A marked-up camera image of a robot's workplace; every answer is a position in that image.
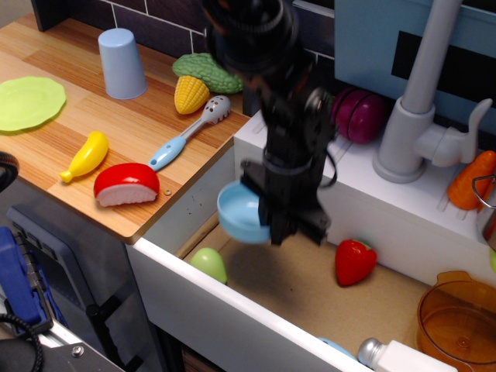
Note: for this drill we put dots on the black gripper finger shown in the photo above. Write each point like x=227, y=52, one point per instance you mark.
x=264, y=211
x=282, y=225

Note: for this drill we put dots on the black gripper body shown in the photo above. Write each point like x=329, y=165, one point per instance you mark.
x=292, y=190

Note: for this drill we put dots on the light blue plastic bowl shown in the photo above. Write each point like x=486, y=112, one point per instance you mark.
x=238, y=214

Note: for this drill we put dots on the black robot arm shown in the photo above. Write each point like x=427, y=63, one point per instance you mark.
x=259, y=42

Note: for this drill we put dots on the green toy pear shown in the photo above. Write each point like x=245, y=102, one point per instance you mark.
x=210, y=262

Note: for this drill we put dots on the red toy strawberry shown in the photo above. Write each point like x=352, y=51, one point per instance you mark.
x=354, y=261

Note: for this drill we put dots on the purple toy onion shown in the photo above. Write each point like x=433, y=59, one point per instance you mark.
x=359, y=115

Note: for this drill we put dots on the white toy sink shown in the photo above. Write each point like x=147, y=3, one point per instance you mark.
x=279, y=300

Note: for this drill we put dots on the grey blue pasta spoon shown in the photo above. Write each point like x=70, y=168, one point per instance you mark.
x=216, y=109

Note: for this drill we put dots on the light blue lid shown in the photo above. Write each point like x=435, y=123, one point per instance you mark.
x=336, y=346

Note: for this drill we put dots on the grey toy faucet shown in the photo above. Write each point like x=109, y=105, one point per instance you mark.
x=411, y=136

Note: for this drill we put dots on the yellow toy corn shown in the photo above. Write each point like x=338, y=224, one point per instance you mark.
x=190, y=94

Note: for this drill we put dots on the red white toy sushi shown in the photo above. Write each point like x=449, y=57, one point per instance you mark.
x=126, y=184

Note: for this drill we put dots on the green toy bitter gourd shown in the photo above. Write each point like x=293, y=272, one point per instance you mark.
x=203, y=67

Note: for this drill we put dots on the light blue panel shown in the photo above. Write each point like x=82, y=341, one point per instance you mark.
x=376, y=43

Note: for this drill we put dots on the white bottle silver cap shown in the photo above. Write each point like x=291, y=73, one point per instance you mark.
x=396, y=356

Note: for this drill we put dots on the yellow toy banana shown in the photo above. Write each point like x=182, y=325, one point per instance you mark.
x=92, y=153

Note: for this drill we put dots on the orange toy carrot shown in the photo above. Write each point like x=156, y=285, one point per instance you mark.
x=461, y=192

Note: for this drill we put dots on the light blue plastic cup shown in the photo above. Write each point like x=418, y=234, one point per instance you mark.
x=121, y=64

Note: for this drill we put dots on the orange transparent pot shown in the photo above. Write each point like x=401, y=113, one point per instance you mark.
x=456, y=322

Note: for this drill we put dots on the silver metal pot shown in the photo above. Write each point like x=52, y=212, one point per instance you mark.
x=486, y=211

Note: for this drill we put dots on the light green plate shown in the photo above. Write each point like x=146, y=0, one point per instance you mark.
x=28, y=102

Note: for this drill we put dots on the black cabinet door handle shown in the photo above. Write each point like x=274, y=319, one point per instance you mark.
x=98, y=315

